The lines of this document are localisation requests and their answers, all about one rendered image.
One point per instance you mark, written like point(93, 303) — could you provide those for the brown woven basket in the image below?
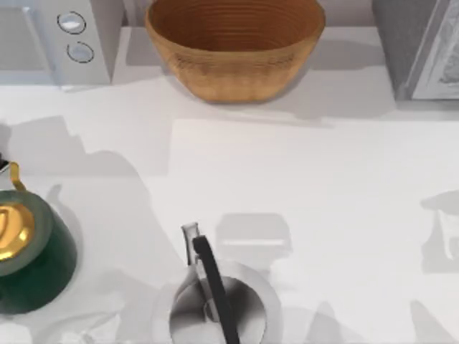
point(233, 68)

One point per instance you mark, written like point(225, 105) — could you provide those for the pale microwave oven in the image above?
point(104, 43)

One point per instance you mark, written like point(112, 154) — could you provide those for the small microwave knob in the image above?
point(80, 52)

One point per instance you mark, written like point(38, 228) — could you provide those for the large microwave knob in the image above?
point(71, 22)

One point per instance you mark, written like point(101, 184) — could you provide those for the gold kettle lid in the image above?
point(18, 233)

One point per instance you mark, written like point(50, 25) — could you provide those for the pale grey cabinet door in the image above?
point(435, 64)

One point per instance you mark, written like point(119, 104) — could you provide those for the microwave oven door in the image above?
point(21, 53)

